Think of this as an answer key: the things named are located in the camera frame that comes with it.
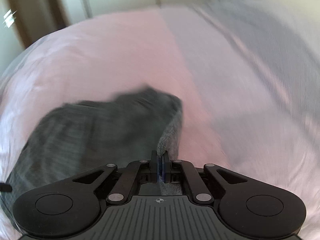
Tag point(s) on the brown wooden door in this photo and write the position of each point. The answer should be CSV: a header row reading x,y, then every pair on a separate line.
x,y
37,5

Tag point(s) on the grey knit garment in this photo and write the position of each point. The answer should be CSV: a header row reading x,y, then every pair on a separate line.
x,y
100,130

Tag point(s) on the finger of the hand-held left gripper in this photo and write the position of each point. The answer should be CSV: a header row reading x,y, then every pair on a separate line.
x,y
5,188

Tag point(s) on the bed with striped blanket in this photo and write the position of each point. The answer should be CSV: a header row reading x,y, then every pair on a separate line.
x,y
225,80

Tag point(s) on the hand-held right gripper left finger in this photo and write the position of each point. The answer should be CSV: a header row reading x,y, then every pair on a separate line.
x,y
153,166

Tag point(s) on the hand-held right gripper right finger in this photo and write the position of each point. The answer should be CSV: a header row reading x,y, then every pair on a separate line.
x,y
167,167

